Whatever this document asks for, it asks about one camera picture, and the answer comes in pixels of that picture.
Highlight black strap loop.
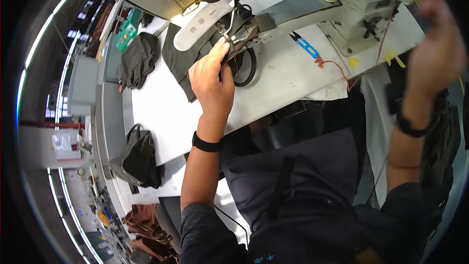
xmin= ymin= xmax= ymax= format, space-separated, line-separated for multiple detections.
xmin=233 ymin=47 xmax=258 ymax=88

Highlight person's body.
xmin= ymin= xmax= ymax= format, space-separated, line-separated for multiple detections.
xmin=179 ymin=88 xmax=452 ymax=264

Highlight yellow tape strip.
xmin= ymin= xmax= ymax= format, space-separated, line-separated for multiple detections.
xmin=384 ymin=46 xmax=407 ymax=69

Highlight heap of black bags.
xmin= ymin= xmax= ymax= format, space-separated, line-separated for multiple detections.
xmin=385 ymin=49 xmax=462 ymax=228

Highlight black wrist band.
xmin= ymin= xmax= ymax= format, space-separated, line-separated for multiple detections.
xmin=192 ymin=131 xmax=225 ymax=153
xmin=396 ymin=110 xmax=430 ymax=139

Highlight white curved machine lamp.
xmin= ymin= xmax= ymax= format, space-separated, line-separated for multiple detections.
xmin=173 ymin=0 xmax=235 ymax=52

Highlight blue thread snips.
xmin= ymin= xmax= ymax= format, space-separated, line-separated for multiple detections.
xmin=289 ymin=32 xmax=320 ymax=59

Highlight orange thread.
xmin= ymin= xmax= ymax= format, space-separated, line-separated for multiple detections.
xmin=314 ymin=5 xmax=398 ymax=92

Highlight pile of dark fabric pieces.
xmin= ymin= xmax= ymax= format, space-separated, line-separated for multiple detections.
xmin=118 ymin=32 xmax=162 ymax=90

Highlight heap of brown fabric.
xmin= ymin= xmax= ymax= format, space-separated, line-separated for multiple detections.
xmin=122 ymin=203 xmax=179 ymax=264

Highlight grey metal bin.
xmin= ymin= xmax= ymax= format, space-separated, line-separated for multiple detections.
xmin=67 ymin=55 xmax=100 ymax=116

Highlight person's right hand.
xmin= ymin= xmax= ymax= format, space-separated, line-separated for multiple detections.
xmin=407 ymin=0 xmax=468 ymax=98

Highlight cream industrial sewing machine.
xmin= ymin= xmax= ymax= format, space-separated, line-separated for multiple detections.
xmin=93 ymin=0 xmax=428 ymax=58

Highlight person's left hand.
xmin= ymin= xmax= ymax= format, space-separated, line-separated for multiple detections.
xmin=188 ymin=37 xmax=236 ymax=119

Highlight dark grey fabric piece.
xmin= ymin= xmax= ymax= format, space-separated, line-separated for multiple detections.
xmin=161 ymin=22 xmax=235 ymax=103

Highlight green control box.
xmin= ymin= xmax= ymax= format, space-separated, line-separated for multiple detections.
xmin=115 ymin=8 xmax=143 ymax=53

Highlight dark grey bag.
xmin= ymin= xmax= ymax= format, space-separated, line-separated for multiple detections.
xmin=108 ymin=124 xmax=162 ymax=189

